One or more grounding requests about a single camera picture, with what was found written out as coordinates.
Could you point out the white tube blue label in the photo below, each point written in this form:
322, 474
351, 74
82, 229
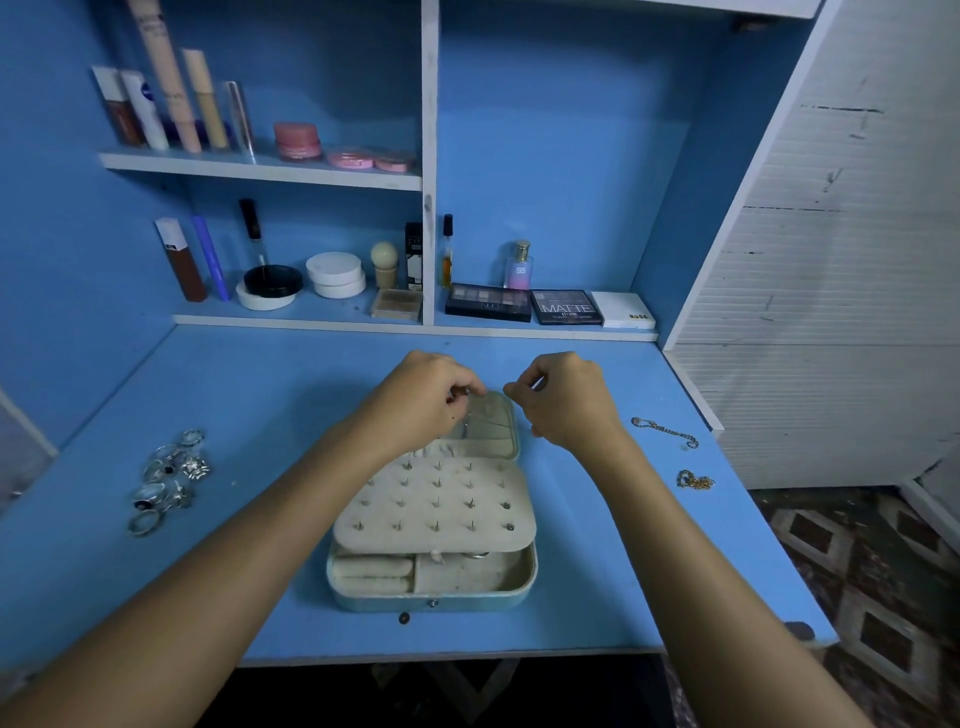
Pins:
147, 114

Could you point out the person's dark clothing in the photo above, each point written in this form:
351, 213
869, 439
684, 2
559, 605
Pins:
450, 695

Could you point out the tall beige cosmetic tube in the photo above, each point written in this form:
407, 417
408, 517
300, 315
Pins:
165, 75

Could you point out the white bowl black inside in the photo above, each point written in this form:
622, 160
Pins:
272, 282

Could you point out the white shelf unit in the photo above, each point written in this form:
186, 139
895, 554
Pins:
429, 150

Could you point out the person's left hand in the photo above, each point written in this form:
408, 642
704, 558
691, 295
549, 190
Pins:
417, 402

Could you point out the dark eyeshadow palette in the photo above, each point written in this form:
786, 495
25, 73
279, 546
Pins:
489, 302

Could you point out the white framed marbled panel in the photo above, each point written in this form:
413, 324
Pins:
18, 458

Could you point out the black makeup brush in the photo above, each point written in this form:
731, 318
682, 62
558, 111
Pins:
252, 233

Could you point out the pink flat compact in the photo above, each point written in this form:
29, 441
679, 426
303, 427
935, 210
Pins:
393, 162
351, 158

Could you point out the person's right forearm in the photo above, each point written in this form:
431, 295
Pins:
720, 600

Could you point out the white slatted cabinet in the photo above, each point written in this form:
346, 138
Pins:
825, 300

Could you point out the white round cream jar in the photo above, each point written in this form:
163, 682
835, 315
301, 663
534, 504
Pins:
336, 275

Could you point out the beige makeup sponge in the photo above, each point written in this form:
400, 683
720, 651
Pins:
384, 260

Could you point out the brown lipstick tube white cap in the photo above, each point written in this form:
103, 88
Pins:
183, 266

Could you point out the pink round jar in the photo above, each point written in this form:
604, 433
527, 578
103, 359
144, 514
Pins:
297, 141

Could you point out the blue cosmetic tube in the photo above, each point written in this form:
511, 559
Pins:
212, 261

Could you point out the person's left forearm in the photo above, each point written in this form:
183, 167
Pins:
173, 593

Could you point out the black cosmetic bottle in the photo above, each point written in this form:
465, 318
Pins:
414, 258

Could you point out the small pink perfume bottle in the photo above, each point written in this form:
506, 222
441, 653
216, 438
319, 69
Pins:
518, 270

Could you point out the short beige cosmetic tube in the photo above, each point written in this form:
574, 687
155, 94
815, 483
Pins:
207, 102

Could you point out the white flat box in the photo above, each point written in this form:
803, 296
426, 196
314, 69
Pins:
624, 311

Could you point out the thin dark cosmetic bottle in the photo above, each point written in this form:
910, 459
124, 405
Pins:
446, 252

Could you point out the person's right hand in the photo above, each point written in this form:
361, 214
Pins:
573, 408

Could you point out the cream jewellery box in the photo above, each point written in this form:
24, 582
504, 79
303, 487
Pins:
435, 518

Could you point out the square brown powder compact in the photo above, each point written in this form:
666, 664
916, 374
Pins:
396, 305

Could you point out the black lettered eyeshadow palette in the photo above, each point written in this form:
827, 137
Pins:
567, 308

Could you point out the pile of silver rings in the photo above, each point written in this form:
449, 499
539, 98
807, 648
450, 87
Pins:
192, 468

